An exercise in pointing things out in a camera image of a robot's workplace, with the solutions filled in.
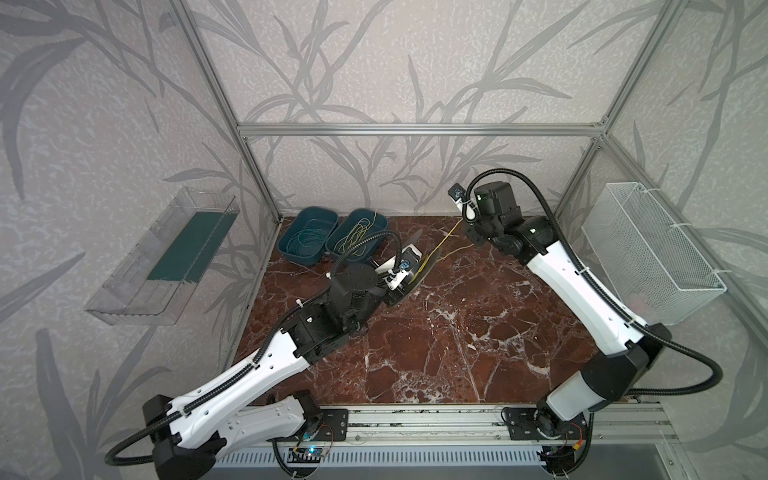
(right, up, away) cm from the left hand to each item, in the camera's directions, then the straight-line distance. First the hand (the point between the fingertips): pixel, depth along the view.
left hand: (404, 248), depth 65 cm
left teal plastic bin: (-41, +9, +49) cm, 65 cm away
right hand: (+19, +11, +11) cm, 25 cm away
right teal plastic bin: (-23, +8, +48) cm, 53 cm away
